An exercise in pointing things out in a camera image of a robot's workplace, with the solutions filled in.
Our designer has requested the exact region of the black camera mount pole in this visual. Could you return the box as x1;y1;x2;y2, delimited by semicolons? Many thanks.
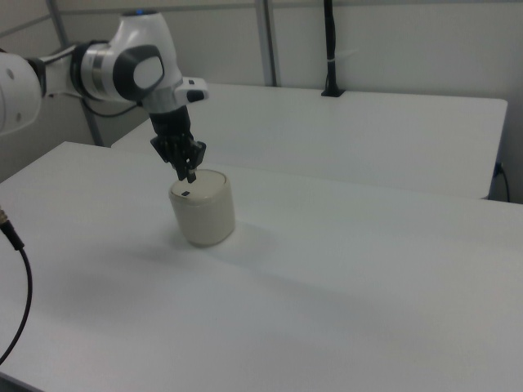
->
320;0;345;98

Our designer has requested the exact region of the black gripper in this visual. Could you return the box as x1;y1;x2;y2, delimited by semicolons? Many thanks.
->
148;106;208;184

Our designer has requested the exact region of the beige mini trash bin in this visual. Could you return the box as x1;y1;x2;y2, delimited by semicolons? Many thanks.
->
168;167;237;247

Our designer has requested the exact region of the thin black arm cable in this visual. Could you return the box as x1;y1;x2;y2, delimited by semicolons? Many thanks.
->
79;97;144;119

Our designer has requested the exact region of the white side table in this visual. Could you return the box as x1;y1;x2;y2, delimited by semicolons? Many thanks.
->
110;83;509;201

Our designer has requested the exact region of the black camera cable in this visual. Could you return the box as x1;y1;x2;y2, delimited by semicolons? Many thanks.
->
0;207;34;367

